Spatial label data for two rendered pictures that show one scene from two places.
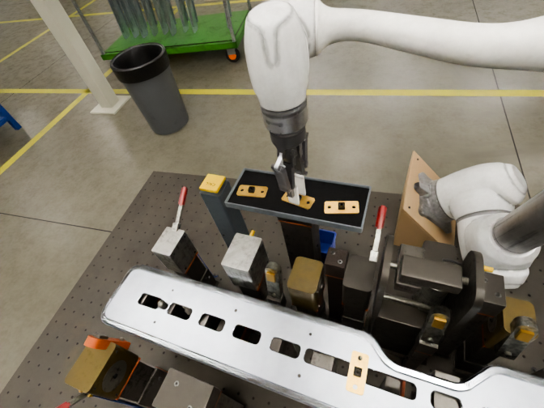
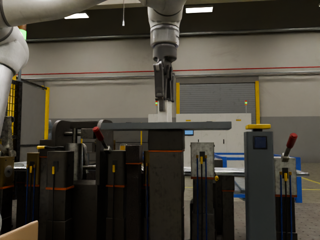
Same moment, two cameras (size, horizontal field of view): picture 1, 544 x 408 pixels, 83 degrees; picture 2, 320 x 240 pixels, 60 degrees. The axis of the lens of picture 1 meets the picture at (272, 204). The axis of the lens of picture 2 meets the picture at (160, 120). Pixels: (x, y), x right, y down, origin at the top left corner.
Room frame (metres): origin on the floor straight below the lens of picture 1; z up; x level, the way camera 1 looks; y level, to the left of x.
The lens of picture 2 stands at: (1.31, -0.38, 1.11)
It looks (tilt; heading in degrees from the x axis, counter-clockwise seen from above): 4 degrees up; 159
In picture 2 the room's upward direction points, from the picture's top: straight up
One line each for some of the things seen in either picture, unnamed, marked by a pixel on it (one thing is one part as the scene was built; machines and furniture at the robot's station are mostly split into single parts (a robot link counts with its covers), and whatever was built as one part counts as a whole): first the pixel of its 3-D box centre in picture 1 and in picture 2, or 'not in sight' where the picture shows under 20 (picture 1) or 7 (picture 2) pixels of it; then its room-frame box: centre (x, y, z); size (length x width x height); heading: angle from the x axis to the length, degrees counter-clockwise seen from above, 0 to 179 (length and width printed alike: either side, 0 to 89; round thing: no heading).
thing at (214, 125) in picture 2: (295, 197); (166, 126); (0.54, -0.07, 1.16); 0.37 x 0.14 x 0.02; 59
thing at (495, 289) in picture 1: (460, 321); (49, 196); (0.20, -0.40, 0.91); 0.07 x 0.05 x 0.42; 149
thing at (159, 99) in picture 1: (155, 92); not in sight; (2.96, 0.83, 0.36); 0.50 x 0.50 x 0.73
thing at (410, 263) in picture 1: (410, 307); (83, 187); (0.26, -0.28, 0.95); 0.18 x 0.13 x 0.49; 59
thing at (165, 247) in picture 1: (192, 265); (284, 214); (0.59, 0.32, 0.88); 0.12 x 0.07 x 0.36; 149
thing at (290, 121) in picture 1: (284, 112); (165, 39); (0.52, -0.07, 1.43); 0.09 x 0.09 x 0.06
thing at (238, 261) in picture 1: (259, 281); (203, 202); (0.46, 0.10, 0.90); 0.13 x 0.08 x 0.41; 149
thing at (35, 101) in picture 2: not in sight; (29, 148); (-3.19, -0.74, 1.00); 1.04 x 0.14 x 2.00; 153
